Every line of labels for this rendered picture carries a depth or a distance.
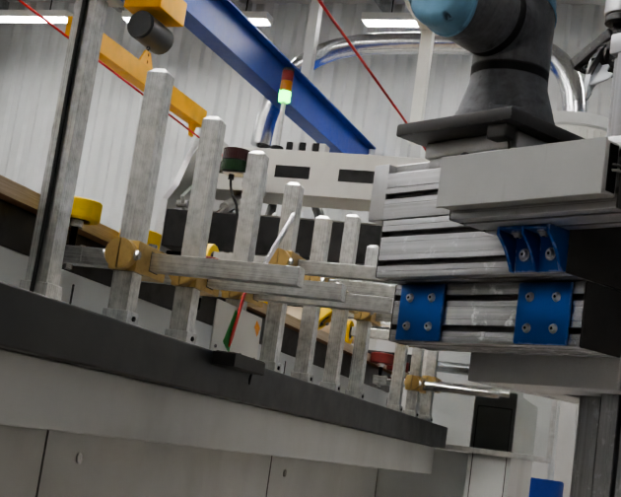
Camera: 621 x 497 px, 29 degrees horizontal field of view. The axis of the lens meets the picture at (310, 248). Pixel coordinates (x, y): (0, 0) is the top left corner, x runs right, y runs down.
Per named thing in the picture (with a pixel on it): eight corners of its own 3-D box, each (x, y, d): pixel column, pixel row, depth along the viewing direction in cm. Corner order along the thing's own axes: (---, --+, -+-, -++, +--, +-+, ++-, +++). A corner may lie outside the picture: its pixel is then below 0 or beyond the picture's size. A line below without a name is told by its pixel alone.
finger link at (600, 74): (598, 84, 239) (618, 57, 244) (575, 89, 244) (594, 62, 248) (605, 97, 240) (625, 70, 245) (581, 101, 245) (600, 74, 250)
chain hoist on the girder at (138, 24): (175, 77, 751) (187, 3, 759) (151, 57, 719) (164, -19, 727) (139, 76, 760) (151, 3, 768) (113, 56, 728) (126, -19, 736)
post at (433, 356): (430, 423, 429) (447, 291, 437) (428, 422, 426) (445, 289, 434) (420, 422, 430) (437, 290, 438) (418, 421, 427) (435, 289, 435)
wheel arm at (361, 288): (433, 304, 288) (434, 288, 289) (430, 301, 285) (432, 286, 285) (239, 284, 304) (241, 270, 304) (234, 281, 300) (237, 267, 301)
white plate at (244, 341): (256, 366, 249) (263, 318, 251) (211, 351, 225) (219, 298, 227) (254, 365, 250) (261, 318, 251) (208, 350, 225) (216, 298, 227)
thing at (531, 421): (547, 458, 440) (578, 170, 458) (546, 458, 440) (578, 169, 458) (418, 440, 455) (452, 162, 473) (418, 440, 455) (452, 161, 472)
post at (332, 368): (337, 395, 312) (361, 216, 320) (333, 394, 309) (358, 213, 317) (324, 394, 313) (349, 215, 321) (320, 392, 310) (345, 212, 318)
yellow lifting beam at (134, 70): (202, 140, 813) (209, 96, 818) (75, 51, 656) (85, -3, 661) (190, 140, 816) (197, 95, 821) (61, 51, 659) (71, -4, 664)
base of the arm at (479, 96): (575, 144, 177) (582, 80, 178) (509, 115, 167) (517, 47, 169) (496, 154, 188) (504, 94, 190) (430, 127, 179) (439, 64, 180)
